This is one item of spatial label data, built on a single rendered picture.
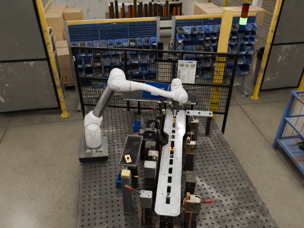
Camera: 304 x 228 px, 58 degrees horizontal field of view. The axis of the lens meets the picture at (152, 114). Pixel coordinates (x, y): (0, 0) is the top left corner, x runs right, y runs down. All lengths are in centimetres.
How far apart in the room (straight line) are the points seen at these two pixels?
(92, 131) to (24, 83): 224
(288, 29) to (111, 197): 394
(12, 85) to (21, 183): 163
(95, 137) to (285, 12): 362
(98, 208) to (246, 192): 134
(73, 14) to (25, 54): 270
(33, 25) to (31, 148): 175
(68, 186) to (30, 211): 51
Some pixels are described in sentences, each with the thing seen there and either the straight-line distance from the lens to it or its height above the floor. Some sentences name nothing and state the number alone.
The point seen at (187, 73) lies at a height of 129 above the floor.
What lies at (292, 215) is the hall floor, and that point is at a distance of 369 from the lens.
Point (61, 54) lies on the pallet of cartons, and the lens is 546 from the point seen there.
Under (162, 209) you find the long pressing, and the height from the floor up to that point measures 100.
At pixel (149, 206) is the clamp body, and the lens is 220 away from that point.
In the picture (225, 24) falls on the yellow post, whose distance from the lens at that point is 313.
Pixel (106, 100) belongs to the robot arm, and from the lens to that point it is 279.
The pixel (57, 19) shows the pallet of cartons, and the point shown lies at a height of 100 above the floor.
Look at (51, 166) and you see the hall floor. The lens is 406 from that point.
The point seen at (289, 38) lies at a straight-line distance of 532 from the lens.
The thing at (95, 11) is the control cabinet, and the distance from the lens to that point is 917.
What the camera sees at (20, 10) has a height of 176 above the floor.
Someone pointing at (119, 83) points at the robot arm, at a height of 153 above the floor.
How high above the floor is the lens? 272
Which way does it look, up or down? 35 degrees down
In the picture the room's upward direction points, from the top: straight up
